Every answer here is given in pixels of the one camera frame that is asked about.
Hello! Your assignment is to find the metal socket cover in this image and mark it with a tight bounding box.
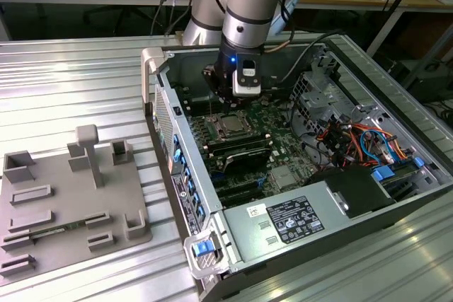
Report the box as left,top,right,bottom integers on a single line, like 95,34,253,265
211,112,254,140

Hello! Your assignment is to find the CPU socket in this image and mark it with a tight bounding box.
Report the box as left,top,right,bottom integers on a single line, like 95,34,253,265
208,111,256,141

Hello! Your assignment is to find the black installed RAM module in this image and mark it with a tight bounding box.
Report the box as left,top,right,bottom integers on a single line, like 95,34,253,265
205,131,272,157

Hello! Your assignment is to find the open PC case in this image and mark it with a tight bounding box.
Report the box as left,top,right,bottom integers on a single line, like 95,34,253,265
140,38,453,302

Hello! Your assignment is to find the black graphics card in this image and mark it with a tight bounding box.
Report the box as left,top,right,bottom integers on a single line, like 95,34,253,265
222,148,273,175

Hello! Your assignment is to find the green motherboard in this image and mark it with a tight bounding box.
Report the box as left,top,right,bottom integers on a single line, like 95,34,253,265
183,91,319,209

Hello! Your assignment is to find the perforated metal drive cage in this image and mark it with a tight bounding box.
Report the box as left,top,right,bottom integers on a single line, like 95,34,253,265
288,70,358,140

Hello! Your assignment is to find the black office chair base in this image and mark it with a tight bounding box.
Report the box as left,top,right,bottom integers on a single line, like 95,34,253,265
83,4,156,36

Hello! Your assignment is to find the silver chipset heatsink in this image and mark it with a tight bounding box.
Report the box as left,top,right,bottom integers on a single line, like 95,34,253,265
272,166,302,190

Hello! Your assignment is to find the grey power supply unit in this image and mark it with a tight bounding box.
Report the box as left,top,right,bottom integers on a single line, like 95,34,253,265
222,180,355,264

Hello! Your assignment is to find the blue case latch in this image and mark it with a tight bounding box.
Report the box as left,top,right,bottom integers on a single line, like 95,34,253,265
193,241,217,257

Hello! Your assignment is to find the black fan shroud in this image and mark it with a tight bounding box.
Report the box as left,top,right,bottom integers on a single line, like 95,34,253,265
306,165,397,220

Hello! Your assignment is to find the grey parts rack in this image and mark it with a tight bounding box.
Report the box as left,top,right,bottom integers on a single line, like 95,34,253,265
0,124,154,284

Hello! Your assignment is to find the green RAM stick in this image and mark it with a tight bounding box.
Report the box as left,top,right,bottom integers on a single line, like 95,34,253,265
30,219,88,238

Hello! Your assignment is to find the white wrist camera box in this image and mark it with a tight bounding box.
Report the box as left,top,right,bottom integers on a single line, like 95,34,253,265
231,54,263,98

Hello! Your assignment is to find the grey camera cable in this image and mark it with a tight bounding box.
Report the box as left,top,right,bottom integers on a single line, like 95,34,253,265
272,32,332,86

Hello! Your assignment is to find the blue wire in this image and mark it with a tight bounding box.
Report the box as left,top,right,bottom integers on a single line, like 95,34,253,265
360,128,396,165

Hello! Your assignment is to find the orange wire bundle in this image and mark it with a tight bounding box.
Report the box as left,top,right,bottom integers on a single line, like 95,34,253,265
348,123,408,160

